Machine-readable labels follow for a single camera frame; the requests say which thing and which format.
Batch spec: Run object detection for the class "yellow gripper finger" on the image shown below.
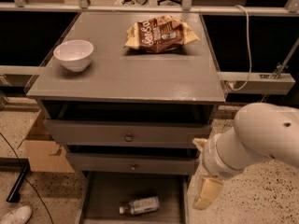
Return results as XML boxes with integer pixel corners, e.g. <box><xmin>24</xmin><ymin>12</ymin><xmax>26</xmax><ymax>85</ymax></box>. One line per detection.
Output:
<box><xmin>192</xmin><ymin>175</ymin><xmax>223</xmax><ymax>210</ymax></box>
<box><xmin>192</xmin><ymin>138</ymin><xmax>207</xmax><ymax>151</ymax></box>

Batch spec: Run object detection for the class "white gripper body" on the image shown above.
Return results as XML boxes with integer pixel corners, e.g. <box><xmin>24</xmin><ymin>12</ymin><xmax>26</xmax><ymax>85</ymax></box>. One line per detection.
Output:
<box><xmin>202</xmin><ymin>134</ymin><xmax>244</xmax><ymax>180</ymax></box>

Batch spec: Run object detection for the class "blue plastic water bottle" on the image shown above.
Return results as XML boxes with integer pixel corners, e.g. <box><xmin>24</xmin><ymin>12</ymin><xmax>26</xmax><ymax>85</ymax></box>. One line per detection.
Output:
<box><xmin>119</xmin><ymin>196</ymin><xmax>160</xmax><ymax>216</ymax></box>

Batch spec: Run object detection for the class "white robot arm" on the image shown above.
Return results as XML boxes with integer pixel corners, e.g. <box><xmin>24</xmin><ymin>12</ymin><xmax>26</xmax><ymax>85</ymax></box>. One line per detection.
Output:
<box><xmin>192</xmin><ymin>103</ymin><xmax>299</xmax><ymax>210</ymax></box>

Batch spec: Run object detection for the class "grey drawer cabinet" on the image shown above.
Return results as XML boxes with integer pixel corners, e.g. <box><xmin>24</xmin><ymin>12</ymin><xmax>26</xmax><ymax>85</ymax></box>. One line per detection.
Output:
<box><xmin>25</xmin><ymin>11</ymin><xmax>226</xmax><ymax>224</ymax></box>

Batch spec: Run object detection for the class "grey middle drawer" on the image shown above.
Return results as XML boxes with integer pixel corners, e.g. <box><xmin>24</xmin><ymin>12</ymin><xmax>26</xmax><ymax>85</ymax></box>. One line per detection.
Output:
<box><xmin>65</xmin><ymin>152</ymin><xmax>198</xmax><ymax>175</ymax></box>

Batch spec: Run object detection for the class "grey drawer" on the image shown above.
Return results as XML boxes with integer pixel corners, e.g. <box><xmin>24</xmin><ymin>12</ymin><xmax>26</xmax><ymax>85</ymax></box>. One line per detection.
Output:
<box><xmin>65</xmin><ymin>152</ymin><xmax>198</xmax><ymax>175</ymax></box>
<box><xmin>75</xmin><ymin>173</ymin><xmax>190</xmax><ymax>224</ymax></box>
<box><xmin>44</xmin><ymin>119</ymin><xmax>211</xmax><ymax>148</ymax></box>

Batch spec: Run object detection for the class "grey bottom drawer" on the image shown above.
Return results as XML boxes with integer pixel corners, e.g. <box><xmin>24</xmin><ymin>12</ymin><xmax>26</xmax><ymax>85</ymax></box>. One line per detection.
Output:
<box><xmin>75</xmin><ymin>173</ymin><xmax>190</xmax><ymax>224</ymax></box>

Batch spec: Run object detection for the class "grey top drawer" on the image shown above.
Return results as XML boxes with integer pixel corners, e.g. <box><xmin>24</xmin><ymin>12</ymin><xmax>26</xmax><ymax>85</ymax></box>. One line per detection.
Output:
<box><xmin>44</xmin><ymin>119</ymin><xmax>211</xmax><ymax>148</ymax></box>

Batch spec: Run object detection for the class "brown snack chip bag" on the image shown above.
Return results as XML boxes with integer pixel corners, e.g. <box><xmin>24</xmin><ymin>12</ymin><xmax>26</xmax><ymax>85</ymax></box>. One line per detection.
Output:
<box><xmin>124</xmin><ymin>15</ymin><xmax>199</xmax><ymax>53</ymax></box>

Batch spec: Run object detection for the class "white ceramic bowl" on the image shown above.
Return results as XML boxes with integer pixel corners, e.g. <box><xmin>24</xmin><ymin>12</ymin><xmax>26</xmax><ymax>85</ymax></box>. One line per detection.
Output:
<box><xmin>53</xmin><ymin>40</ymin><xmax>94</xmax><ymax>72</ymax></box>

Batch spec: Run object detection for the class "cardboard box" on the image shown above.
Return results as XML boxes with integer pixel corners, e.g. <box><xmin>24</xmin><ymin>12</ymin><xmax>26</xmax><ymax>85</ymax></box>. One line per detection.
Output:
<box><xmin>23</xmin><ymin>111</ymin><xmax>74</xmax><ymax>173</ymax></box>

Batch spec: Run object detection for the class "white sneaker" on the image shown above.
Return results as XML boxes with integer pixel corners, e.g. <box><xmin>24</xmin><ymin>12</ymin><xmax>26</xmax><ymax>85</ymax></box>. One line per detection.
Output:
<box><xmin>0</xmin><ymin>205</ymin><xmax>32</xmax><ymax>224</ymax></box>

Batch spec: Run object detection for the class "black metal floor bar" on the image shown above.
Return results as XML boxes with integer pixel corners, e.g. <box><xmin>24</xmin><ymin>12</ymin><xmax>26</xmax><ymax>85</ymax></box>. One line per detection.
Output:
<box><xmin>6</xmin><ymin>163</ymin><xmax>30</xmax><ymax>203</ymax></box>

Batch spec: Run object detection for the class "metal rail frame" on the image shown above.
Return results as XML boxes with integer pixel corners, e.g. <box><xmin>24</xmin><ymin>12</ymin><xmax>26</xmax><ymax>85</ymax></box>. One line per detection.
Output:
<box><xmin>0</xmin><ymin>0</ymin><xmax>298</xmax><ymax>94</ymax></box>

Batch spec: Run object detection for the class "white hanging cable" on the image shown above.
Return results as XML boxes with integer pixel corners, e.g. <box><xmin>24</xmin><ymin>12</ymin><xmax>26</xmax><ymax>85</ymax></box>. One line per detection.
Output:
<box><xmin>227</xmin><ymin>4</ymin><xmax>252</xmax><ymax>92</ymax></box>

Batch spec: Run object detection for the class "black floor cable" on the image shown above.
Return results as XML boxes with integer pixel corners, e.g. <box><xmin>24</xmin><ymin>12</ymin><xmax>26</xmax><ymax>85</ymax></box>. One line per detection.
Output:
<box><xmin>0</xmin><ymin>132</ymin><xmax>55</xmax><ymax>224</ymax></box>

